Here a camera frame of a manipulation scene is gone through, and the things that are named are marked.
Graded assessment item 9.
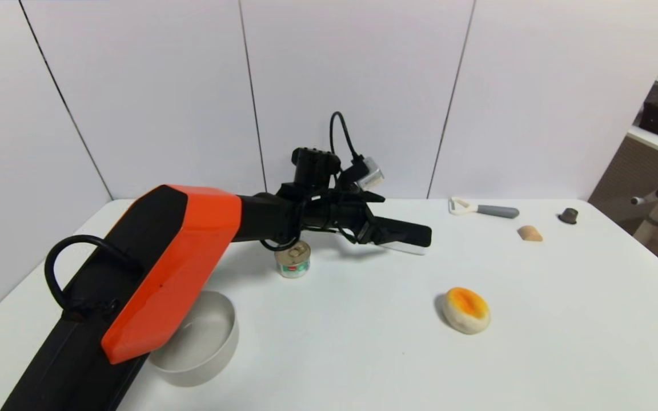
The small tin can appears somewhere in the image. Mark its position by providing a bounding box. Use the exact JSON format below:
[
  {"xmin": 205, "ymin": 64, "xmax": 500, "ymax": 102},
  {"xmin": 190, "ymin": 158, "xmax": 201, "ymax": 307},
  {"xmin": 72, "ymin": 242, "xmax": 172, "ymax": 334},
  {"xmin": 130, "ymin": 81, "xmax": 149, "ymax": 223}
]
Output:
[{"xmin": 274, "ymin": 240, "xmax": 312, "ymax": 279}]

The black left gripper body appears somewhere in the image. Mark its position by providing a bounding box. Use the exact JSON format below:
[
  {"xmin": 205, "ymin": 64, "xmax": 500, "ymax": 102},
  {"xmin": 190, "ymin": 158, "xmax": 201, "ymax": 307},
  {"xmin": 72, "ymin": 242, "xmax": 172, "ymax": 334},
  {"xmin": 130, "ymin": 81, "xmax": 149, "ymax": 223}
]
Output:
[{"xmin": 330, "ymin": 199, "xmax": 380, "ymax": 245}]

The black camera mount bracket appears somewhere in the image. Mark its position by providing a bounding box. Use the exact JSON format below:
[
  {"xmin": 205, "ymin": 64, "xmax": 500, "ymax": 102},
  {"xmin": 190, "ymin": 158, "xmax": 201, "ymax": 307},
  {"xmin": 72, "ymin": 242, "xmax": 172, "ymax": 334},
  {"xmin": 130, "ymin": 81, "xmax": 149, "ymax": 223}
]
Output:
[{"xmin": 291, "ymin": 147, "xmax": 342, "ymax": 187}]

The white grey bottle opener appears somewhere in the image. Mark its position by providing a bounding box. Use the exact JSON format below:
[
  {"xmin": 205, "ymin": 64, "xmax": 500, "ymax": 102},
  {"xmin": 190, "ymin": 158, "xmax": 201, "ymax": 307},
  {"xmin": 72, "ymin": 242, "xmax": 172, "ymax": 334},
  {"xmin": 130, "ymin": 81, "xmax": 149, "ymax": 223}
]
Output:
[{"xmin": 448, "ymin": 197, "xmax": 520, "ymax": 220}]

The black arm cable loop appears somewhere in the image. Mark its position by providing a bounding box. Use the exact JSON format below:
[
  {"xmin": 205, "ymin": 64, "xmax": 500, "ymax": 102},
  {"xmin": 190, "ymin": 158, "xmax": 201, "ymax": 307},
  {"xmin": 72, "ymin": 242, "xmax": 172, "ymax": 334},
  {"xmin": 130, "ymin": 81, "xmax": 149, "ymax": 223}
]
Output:
[{"xmin": 45, "ymin": 235, "xmax": 142, "ymax": 313}]

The orange and white bun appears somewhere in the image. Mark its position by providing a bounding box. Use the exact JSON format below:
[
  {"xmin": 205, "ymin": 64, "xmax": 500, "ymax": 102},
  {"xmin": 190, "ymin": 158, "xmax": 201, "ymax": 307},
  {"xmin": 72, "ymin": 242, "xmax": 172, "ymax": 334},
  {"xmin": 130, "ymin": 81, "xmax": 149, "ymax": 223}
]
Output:
[{"xmin": 442, "ymin": 287, "xmax": 491, "ymax": 335}]

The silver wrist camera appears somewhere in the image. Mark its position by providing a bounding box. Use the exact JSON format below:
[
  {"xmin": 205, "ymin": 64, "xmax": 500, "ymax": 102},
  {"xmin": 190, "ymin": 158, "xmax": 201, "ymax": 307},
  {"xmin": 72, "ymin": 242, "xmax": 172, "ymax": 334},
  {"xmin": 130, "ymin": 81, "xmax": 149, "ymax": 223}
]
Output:
[{"xmin": 355, "ymin": 157, "xmax": 385, "ymax": 192}]

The black camera cable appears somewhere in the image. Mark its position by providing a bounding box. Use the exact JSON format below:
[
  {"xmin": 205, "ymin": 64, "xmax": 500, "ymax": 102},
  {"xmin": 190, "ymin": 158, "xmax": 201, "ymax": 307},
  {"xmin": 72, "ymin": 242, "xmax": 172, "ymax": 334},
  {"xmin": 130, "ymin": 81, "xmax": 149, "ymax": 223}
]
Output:
[{"xmin": 329, "ymin": 111, "xmax": 366, "ymax": 167}]

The brown perforated panel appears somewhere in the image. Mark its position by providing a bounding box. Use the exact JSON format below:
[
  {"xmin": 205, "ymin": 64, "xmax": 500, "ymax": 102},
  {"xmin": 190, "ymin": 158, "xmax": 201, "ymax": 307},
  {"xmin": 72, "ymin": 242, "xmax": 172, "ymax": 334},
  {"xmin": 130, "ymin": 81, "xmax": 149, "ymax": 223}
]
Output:
[{"xmin": 587, "ymin": 137, "xmax": 658, "ymax": 228}]

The black and white board eraser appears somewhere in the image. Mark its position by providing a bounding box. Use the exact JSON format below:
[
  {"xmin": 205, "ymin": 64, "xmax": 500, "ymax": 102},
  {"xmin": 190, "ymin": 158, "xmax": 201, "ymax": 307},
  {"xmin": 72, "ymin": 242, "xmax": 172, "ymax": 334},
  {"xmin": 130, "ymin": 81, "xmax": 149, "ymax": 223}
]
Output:
[{"xmin": 372, "ymin": 216, "xmax": 433, "ymax": 255}]

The beige round bowl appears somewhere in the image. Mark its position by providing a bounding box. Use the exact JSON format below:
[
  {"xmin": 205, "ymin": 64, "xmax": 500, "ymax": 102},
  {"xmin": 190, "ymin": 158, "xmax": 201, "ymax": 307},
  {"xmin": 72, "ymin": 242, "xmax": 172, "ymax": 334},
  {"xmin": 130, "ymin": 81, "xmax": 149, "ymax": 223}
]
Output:
[{"xmin": 147, "ymin": 290, "xmax": 240, "ymax": 388}]

